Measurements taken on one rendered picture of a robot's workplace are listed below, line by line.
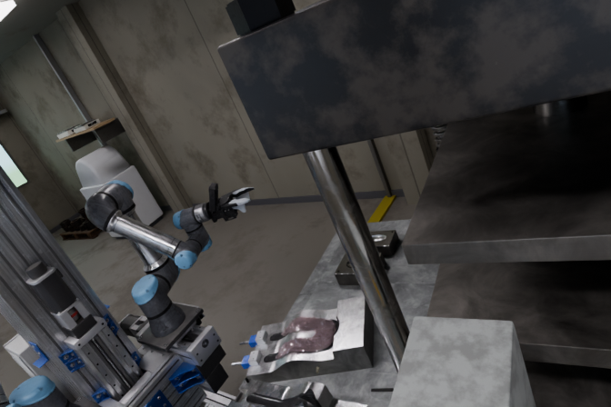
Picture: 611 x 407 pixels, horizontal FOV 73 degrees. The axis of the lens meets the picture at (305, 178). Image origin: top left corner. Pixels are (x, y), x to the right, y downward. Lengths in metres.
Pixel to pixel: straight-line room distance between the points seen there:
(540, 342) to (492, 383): 0.30
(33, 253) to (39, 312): 0.22
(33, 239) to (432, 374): 1.52
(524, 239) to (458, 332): 0.19
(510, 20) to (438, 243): 0.43
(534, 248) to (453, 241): 0.13
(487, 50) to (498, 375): 0.44
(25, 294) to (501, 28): 1.73
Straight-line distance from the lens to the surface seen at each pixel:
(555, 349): 0.96
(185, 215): 1.75
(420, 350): 0.73
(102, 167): 6.45
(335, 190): 0.73
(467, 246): 0.80
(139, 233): 1.72
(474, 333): 0.74
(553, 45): 0.54
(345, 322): 1.68
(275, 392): 1.63
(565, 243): 0.78
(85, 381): 2.03
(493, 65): 0.54
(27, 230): 1.85
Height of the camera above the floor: 2.01
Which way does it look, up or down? 21 degrees down
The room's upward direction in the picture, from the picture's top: 24 degrees counter-clockwise
